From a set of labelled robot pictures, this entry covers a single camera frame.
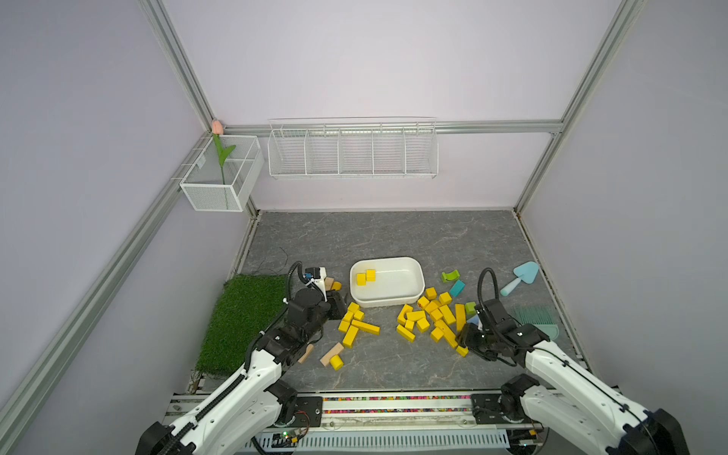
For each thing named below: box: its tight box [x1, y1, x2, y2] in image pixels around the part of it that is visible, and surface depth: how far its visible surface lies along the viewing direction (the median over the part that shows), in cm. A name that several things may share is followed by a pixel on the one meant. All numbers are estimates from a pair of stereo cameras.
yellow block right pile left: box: [396, 324, 417, 344], surface depth 87 cm
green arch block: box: [440, 269, 460, 283], surface depth 101 cm
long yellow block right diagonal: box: [434, 318, 458, 348], surface depth 88 cm
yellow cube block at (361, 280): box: [355, 273, 367, 287], surface depth 99 cm
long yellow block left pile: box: [350, 319, 382, 336], surface depth 88 cm
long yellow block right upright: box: [454, 303, 467, 332], surface depth 91 cm
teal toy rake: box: [513, 306, 560, 341], surface depth 91 cm
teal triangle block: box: [449, 279, 466, 298], surface depth 98 cm
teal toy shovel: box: [500, 261, 540, 297], surface depth 102 cm
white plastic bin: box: [348, 256, 426, 309], surface depth 101 cm
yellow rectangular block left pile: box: [342, 325, 359, 349], surface depth 86 cm
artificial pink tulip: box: [211, 119, 237, 185], surface depth 92 cm
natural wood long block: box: [319, 342, 345, 367], surface depth 84 cm
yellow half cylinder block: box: [329, 354, 345, 371], surface depth 82 cm
